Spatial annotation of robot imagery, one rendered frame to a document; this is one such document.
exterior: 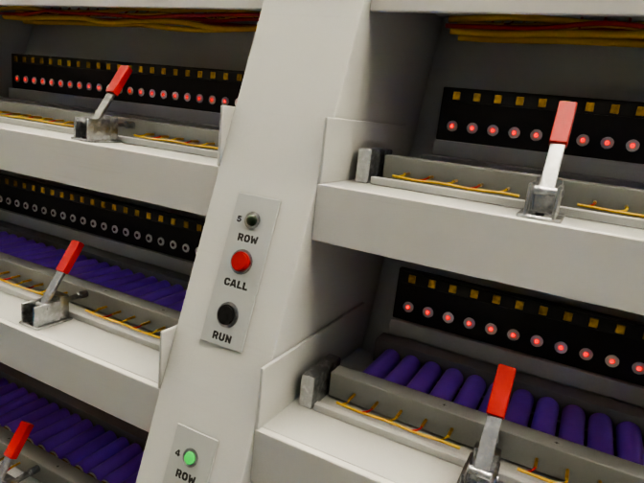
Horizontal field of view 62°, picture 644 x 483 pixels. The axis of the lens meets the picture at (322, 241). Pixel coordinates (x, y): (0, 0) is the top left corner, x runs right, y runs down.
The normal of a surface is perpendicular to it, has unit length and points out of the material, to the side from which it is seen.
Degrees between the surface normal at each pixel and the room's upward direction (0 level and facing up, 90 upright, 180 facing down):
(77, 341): 18
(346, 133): 90
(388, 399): 108
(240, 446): 90
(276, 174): 90
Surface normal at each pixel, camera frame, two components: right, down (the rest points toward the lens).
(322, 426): 0.11, -0.97
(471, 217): -0.46, 0.15
